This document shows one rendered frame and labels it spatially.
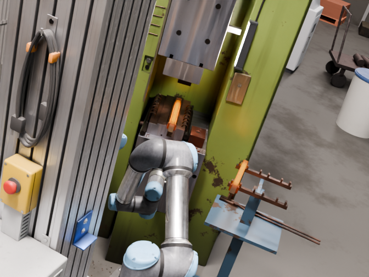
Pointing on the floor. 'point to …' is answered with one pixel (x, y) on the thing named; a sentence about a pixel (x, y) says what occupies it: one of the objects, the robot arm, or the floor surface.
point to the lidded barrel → (356, 106)
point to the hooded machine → (305, 35)
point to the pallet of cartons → (334, 11)
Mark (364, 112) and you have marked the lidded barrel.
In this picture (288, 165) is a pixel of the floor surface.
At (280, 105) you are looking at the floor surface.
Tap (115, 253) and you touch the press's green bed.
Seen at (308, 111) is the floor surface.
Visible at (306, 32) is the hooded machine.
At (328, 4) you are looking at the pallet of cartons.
